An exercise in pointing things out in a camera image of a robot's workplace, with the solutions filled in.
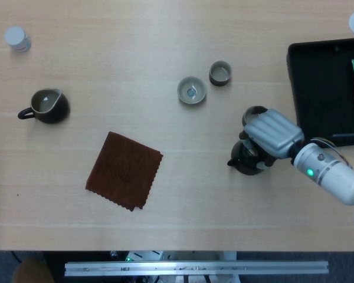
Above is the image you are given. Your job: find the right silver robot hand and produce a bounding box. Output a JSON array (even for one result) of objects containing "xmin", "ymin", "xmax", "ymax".
[{"xmin": 238, "ymin": 108, "xmax": 305, "ymax": 170}]

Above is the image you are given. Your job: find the black cast iron teapot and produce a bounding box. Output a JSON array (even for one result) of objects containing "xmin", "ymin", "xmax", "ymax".
[{"xmin": 227, "ymin": 138, "xmax": 274, "ymax": 176}]

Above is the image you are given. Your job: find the dark brown ceramic teacup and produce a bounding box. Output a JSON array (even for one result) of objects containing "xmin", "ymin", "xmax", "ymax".
[
  {"xmin": 209, "ymin": 60, "xmax": 233, "ymax": 87},
  {"xmin": 242, "ymin": 105, "xmax": 268, "ymax": 126}
]

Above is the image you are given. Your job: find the black plastic tray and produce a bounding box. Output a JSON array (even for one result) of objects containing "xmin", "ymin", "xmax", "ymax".
[{"xmin": 286, "ymin": 37, "xmax": 354, "ymax": 148}]

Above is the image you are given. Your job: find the grey ceramic strainer bowl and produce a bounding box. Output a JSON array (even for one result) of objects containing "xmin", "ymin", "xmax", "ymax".
[{"xmin": 177, "ymin": 75, "xmax": 208, "ymax": 105}]

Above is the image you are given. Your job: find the brown tea cloth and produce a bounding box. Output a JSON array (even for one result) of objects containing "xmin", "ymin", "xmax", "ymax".
[{"xmin": 85, "ymin": 131, "xmax": 164, "ymax": 212}]

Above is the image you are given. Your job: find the dark ceramic pitcher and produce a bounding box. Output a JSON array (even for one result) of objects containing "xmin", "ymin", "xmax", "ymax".
[{"xmin": 17, "ymin": 87, "xmax": 71, "ymax": 124}]

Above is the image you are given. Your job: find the small white jar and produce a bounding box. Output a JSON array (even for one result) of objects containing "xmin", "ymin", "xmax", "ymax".
[{"xmin": 4, "ymin": 25, "xmax": 32, "ymax": 53}]

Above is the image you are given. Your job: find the aluminium profile rail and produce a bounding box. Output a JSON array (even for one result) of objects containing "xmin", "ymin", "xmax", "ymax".
[{"xmin": 64, "ymin": 259, "xmax": 329, "ymax": 277}]

